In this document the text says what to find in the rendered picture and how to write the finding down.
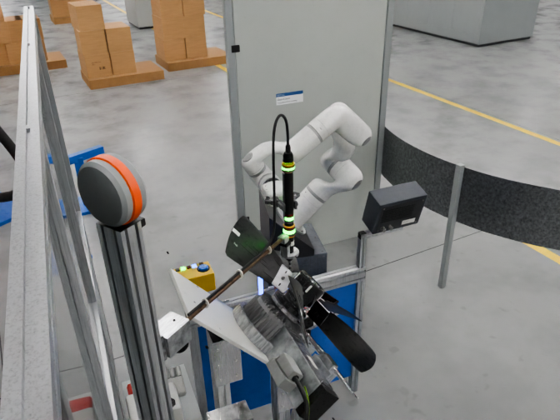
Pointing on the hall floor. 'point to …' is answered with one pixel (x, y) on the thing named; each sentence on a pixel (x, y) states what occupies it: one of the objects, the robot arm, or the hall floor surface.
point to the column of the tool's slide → (137, 317)
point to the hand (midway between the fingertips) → (287, 204)
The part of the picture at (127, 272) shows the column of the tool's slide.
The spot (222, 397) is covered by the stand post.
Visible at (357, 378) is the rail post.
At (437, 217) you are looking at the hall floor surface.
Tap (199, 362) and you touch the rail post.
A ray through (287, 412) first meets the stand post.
